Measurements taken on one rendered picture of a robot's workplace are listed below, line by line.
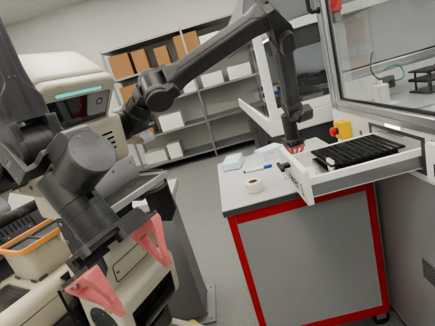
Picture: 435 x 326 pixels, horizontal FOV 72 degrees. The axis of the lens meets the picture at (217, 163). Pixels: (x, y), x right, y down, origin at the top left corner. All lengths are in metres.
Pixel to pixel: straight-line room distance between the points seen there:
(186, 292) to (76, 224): 1.36
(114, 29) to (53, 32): 0.95
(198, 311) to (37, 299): 1.00
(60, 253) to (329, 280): 1.02
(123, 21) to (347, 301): 4.84
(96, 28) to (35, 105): 5.02
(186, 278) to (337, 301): 0.74
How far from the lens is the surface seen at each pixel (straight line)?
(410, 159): 0.99
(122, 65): 4.85
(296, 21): 1.80
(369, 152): 1.00
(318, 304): 1.46
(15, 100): 0.46
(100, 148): 0.39
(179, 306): 1.82
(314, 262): 1.32
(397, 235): 1.31
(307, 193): 0.87
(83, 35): 5.52
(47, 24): 5.75
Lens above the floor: 1.24
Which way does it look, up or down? 16 degrees down
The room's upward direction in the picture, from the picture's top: 16 degrees counter-clockwise
